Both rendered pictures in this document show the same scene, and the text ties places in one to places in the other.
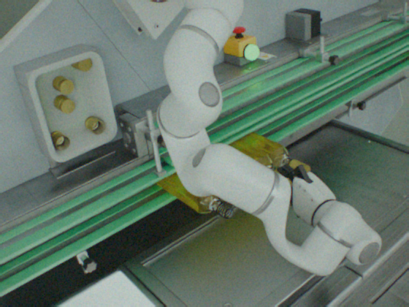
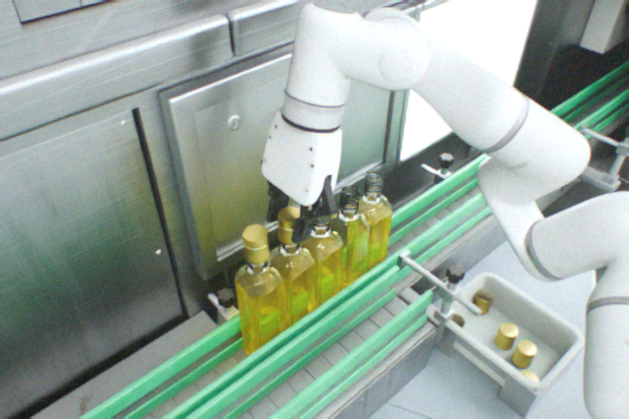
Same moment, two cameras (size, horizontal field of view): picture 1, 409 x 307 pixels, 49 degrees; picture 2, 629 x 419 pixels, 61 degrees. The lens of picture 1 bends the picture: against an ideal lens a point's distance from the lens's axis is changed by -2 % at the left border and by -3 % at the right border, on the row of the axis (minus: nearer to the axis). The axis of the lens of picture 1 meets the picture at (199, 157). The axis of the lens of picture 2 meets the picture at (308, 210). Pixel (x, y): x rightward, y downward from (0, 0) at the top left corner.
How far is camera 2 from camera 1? 104 cm
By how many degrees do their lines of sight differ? 59
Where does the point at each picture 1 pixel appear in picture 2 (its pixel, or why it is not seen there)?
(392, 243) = (141, 54)
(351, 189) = (59, 236)
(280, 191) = (519, 101)
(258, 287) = not seen: hidden behind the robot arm
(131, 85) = (421, 398)
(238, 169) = (569, 133)
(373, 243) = (342, 12)
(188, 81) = not seen: outside the picture
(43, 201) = (484, 231)
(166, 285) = (386, 122)
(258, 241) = not seen: hidden behind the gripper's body
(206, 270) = (352, 128)
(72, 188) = (464, 244)
